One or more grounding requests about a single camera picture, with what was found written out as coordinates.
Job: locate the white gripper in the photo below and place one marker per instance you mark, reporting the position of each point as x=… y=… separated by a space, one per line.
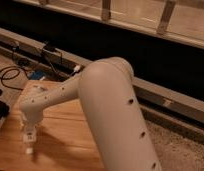
x=30 y=121

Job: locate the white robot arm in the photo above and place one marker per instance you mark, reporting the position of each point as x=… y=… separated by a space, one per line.
x=111 y=108

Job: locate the wooden board table top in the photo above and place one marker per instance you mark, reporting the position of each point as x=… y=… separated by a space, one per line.
x=64 y=141

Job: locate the blue object on floor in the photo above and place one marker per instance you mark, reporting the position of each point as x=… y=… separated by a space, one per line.
x=37 y=75

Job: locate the black adapter on rail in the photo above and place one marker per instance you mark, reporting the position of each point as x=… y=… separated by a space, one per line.
x=50 y=48

